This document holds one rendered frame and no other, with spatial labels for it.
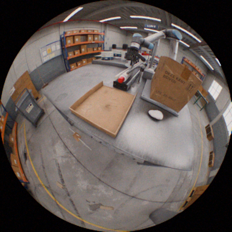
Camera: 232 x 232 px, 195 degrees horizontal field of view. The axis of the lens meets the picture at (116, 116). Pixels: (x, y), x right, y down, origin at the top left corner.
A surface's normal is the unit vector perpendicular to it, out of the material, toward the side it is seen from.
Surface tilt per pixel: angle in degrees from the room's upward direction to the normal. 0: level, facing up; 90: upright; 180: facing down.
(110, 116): 0
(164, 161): 0
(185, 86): 90
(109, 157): 0
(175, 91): 90
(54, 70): 90
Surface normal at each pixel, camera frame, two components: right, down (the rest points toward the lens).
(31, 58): 0.82, 0.50
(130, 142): 0.07, -0.56
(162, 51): -0.58, 0.65
